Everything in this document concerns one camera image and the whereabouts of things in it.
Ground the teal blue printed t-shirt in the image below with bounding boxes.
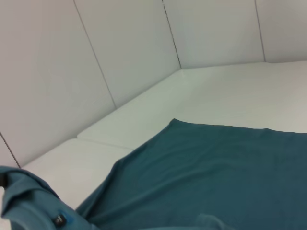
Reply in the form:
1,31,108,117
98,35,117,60
0,118,307,230

